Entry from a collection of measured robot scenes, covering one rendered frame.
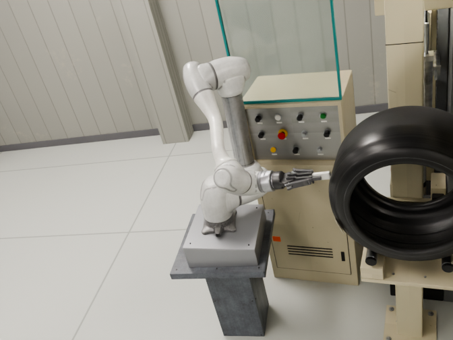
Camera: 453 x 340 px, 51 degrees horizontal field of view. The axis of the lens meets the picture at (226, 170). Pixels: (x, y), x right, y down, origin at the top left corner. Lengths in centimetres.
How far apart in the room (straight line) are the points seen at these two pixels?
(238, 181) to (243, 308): 114
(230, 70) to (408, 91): 79
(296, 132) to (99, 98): 335
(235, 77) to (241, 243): 81
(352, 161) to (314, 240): 128
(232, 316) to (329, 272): 69
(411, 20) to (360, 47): 293
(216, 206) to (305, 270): 98
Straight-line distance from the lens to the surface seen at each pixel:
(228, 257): 243
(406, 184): 222
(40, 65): 572
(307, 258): 308
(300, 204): 280
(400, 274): 211
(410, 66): 196
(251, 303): 277
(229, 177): 182
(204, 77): 221
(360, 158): 173
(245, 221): 254
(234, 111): 232
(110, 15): 514
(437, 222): 216
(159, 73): 489
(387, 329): 295
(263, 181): 196
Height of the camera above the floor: 231
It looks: 31 degrees down
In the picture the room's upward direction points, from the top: 14 degrees counter-clockwise
